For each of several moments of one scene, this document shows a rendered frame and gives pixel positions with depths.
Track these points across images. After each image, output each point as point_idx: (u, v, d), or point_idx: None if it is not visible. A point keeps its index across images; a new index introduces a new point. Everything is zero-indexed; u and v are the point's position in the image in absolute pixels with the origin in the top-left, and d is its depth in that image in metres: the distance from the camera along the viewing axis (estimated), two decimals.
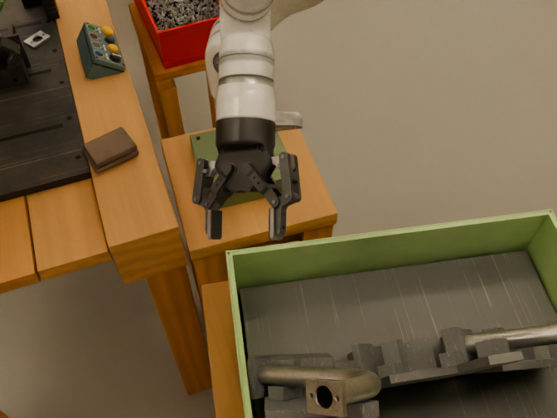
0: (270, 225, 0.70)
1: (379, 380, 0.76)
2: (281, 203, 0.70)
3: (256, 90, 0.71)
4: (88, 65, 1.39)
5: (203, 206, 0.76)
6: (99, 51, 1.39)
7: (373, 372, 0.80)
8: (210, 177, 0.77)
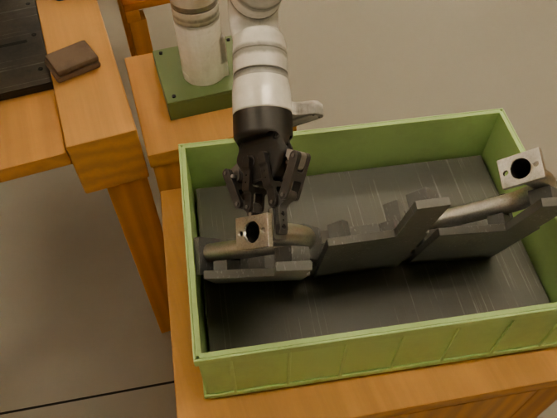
0: None
1: (312, 231, 0.78)
2: (278, 202, 0.70)
3: (266, 80, 0.71)
4: None
5: (244, 210, 0.74)
6: None
7: None
8: (241, 182, 0.77)
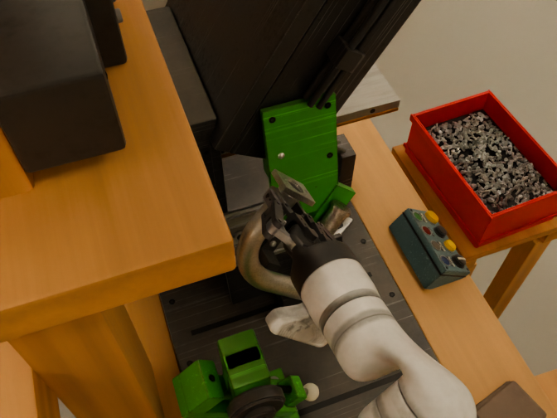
0: (280, 193, 0.73)
1: (241, 249, 0.76)
2: (279, 205, 0.70)
3: (341, 284, 0.59)
4: (428, 274, 1.08)
5: (311, 221, 0.74)
6: (445, 259, 1.07)
7: (245, 268, 0.78)
8: None
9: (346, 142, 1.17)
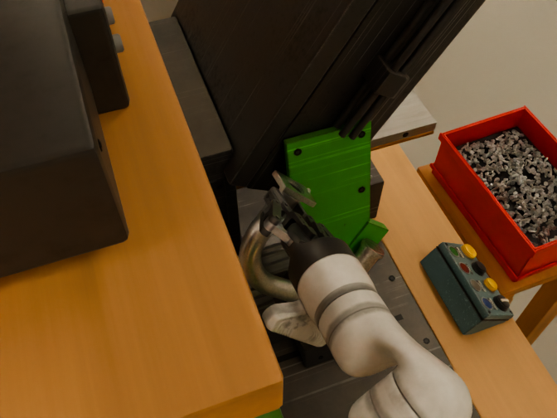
0: (280, 194, 0.73)
1: (243, 250, 0.76)
2: (278, 205, 0.70)
3: (336, 278, 0.58)
4: (467, 318, 0.96)
5: (312, 221, 0.74)
6: (486, 301, 0.95)
7: (248, 271, 0.78)
8: None
9: (372, 167, 1.04)
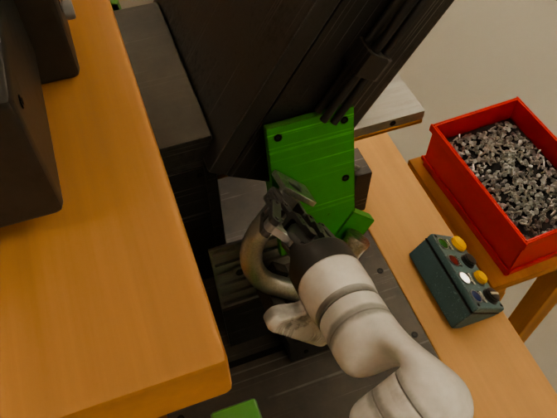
0: (280, 193, 0.73)
1: (244, 250, 0.76)
2: (278, 205, 0.70)
3: (337, 279, 0.58)
4: (457, 311, 0.94)
5: (312, 221, 0.74)
6: (477, 294, 0.93)
7: (249, 270, 0.78)
8: None
9: (360, 157, 1.02)
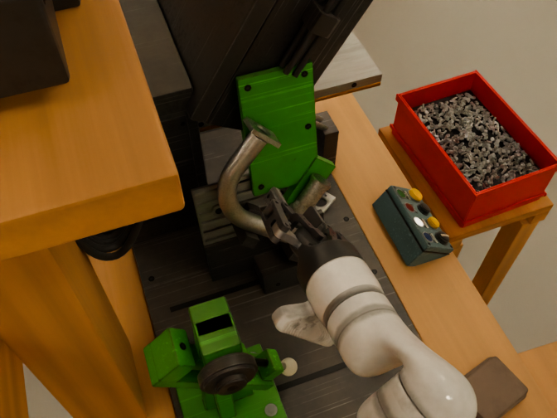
0: (281, 194, 0.73)
1: (220, 187, 0.89)
2: (278, 205, 0.70)
3: (345, 280, 0.60)
4: (411, 250, 1.07)
5: (330, 230, 0.76)
6: (428, 235, 1.06)
7: (225, 206, 0.91)
8: None
9: (328, 119, 1.15)
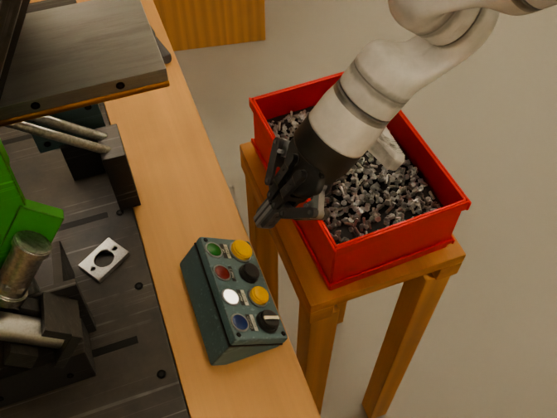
0: (261, 216, 0.72)
1: None
2: (278, 210, 0.70)
3: (351, 126, 0.60)
4: (215, 342, 0.69)
5: (269, 191, 0.72)
6: (239, 319, 0.68)
7: None
8: (286, 157, 0.72)
9: (114, 136, 0.77)
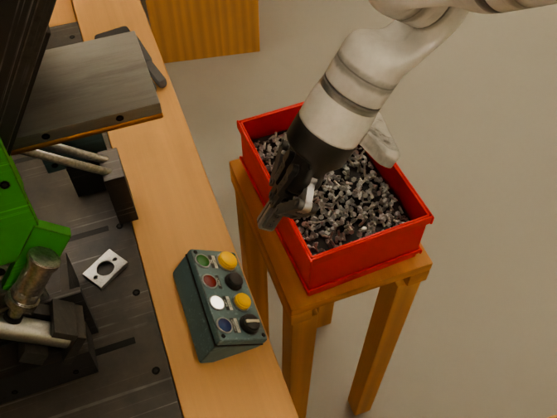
0: (262, 216, 0.72)
1: None
2: (276, 208, 0.70)
3: (332, 112, 0.60)
4: (204, 342, 0.78)
5: (272, 191, 0.72)
6: (225, 323, 0.77)
7: None
8: None
9: (115, 159, 0.87)
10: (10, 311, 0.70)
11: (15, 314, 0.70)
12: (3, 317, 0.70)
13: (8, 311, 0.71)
